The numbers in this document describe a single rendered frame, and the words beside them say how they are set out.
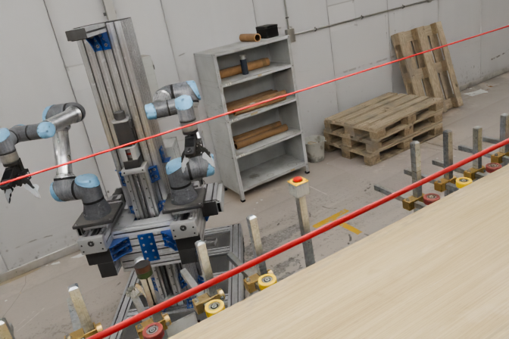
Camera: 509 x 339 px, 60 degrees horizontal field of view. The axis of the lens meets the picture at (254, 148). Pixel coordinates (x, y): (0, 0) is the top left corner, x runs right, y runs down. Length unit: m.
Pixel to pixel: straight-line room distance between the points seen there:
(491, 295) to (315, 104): 3.97
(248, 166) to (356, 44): 2.09
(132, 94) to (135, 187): 0.52
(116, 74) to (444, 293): 1.86
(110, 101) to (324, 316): 1.56
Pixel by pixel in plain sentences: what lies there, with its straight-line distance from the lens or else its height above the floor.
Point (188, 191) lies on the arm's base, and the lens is 2.43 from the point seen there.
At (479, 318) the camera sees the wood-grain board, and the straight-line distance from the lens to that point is 1.77.
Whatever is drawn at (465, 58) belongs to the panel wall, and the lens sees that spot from 7.62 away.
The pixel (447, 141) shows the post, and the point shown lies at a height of 1.10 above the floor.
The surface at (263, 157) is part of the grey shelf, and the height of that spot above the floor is 0.19.
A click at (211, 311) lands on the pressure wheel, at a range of 1.87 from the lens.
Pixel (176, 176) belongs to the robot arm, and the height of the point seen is 1.20.
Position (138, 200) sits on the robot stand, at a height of 1.05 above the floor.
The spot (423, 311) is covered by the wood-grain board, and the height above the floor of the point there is 0.90.
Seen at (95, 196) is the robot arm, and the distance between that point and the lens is 2.55.
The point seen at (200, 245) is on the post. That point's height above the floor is 1.12.
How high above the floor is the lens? 2.07
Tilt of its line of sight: 20 degrees down
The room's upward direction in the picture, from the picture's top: 10 degrees counter-clockwise
